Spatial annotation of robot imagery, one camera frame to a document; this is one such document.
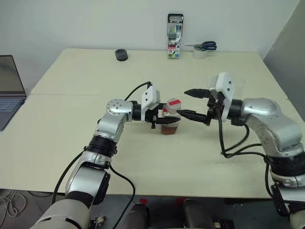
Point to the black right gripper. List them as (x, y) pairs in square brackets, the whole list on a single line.
[(214, 107)]

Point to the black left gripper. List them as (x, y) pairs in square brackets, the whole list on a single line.
[(150, 117)]

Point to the clear bottle with brown drink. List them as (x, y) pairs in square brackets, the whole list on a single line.
[(169, 130)]

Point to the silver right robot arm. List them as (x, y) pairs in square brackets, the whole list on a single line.
[(262, 112)]

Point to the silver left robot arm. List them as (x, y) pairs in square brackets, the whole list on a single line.
[(114, 109)]

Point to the white tape roll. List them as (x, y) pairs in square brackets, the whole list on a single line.
[(199, 55)]

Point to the marker pen pack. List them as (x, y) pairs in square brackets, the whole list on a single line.
[(175, 35)]

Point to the small red block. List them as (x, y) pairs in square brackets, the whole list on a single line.
[(143, 201)]

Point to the dark rounded shape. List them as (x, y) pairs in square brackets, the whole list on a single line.
[(197, 214), (138, 217)]

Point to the grey partition panel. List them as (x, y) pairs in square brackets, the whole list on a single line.
[(290, 47)]

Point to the grey laptop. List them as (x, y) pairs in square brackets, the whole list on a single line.
[(9, 78)]

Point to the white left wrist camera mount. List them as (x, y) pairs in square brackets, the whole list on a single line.
[(149, 96)]

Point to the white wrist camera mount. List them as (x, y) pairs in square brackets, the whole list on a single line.
[(225, 83), (149, 96)]

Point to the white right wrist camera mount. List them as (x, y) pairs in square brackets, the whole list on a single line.
[(225, 83)]

